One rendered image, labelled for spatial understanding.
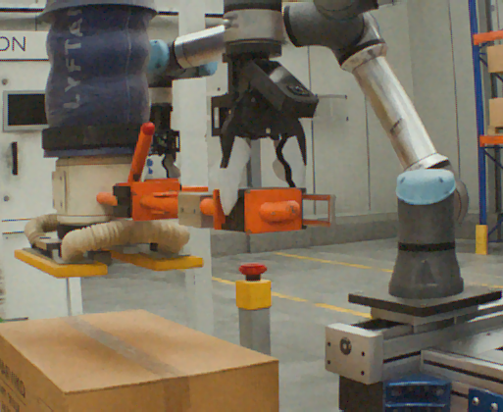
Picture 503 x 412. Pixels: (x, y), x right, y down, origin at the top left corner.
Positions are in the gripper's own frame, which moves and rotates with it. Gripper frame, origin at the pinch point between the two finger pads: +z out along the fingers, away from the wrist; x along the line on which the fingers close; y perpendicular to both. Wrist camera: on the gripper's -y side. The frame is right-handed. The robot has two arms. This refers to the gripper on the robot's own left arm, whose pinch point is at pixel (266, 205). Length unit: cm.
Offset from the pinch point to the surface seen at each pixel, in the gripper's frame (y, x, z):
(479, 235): 605, -704, 99
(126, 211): 32.3, 5.8, 1.8
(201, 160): 316, -149, -6
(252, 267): 83, -46, 21
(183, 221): 15.5, 3.7, 2.5
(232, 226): 0.9, 4.1, 2.2
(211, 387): 30.1, -6.8, 32.3
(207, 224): 10.5, 2.6, 2.7
